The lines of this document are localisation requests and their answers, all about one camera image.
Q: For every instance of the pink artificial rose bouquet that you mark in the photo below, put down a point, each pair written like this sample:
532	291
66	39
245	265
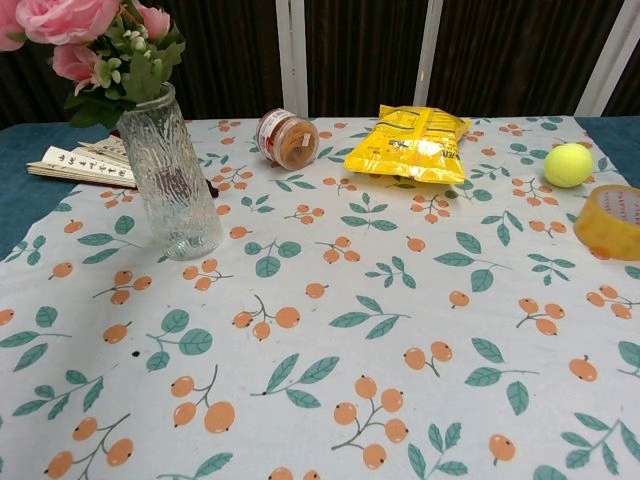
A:
60	20

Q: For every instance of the yellow-green tennis ball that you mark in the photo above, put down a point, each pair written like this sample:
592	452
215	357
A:
568	165

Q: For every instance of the dark pleated curtain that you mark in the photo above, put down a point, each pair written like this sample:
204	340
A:
360	50

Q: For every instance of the clear textured glass vase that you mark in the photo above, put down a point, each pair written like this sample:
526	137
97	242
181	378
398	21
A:
170	190

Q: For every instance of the clear yellowish packing tape roll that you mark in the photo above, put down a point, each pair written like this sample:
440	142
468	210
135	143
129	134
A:
602	227

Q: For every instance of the fruit and leaf print tablecloth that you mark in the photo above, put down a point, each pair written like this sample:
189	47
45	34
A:
380	310

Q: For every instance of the teal table cover cloth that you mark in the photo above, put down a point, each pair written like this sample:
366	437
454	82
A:
30	200

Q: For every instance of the rubber band jar red label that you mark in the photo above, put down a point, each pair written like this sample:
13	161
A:
292	142

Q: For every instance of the yellow snack bag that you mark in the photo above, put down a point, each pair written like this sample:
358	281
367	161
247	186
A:
410	145

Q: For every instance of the folding fan with calligraphy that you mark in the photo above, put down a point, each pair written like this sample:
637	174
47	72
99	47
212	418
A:
80	162

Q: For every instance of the white frame post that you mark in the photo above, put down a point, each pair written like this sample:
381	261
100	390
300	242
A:
602	65
292	55
427	55

